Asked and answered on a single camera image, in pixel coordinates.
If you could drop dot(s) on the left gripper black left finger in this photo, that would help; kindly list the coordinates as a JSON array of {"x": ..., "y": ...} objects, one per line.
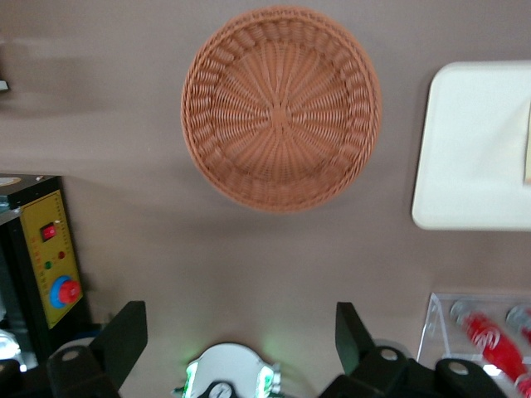
[{"x": 112, "y": 356}]

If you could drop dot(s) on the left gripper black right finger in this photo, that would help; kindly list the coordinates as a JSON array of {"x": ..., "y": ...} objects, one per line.
[{"x": 361, "y": 356}]

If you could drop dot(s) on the cream rectangular tray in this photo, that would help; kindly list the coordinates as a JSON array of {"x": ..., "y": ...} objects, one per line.
[{"x": 469, "y": 145}]

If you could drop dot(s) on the round brown wicker basket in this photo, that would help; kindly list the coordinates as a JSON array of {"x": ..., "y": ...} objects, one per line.
[{"x": 282, "y": 112}]

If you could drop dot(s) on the clear acrylic bottle rack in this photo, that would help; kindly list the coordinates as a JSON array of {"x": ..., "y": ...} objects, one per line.
[{"x": 435, "y": 327}]

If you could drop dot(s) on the black warmer with yellow panel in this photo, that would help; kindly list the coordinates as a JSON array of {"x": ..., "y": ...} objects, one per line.
[{"x": 41, "y": 248}]

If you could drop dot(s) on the red cola bottle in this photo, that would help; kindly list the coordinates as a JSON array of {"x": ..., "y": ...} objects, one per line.
[
  {"x": 493, "y": 344},
  {"x": 524, "y": 387}
]

